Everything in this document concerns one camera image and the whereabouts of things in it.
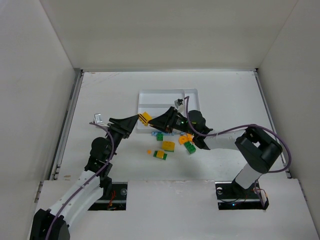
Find large yellow arch lego brick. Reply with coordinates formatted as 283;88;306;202
138;112;153;126

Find orange lego pieces cluster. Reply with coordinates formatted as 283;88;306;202
184;133;194;142

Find yellow 2x3 lego brick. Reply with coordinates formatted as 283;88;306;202
161;141;175;152

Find green 2x4 lego brick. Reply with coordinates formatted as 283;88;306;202
183;141;196;155

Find yellow lego brick with face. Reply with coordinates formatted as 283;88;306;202
155;150;165;159

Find green L-shaped lego brick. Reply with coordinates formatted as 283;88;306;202
156;133;164;141

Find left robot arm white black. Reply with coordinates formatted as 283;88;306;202
29;115;139;240

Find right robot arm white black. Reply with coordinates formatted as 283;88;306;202
148;107;283;195

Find light blue lego row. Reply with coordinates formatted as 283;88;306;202
151;131;185;136

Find white divided plastic tray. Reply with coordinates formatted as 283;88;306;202
136;88;200;134

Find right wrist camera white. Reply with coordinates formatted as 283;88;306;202
174;98;184;109

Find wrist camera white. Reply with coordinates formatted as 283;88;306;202
93;113;103;125
174;98;184;109

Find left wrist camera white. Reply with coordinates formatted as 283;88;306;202
93;113;103;125

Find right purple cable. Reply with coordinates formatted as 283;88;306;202
183;96;293;173

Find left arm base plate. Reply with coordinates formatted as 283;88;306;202
88;182;128;212

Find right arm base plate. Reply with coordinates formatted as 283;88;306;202
215;180;270;211

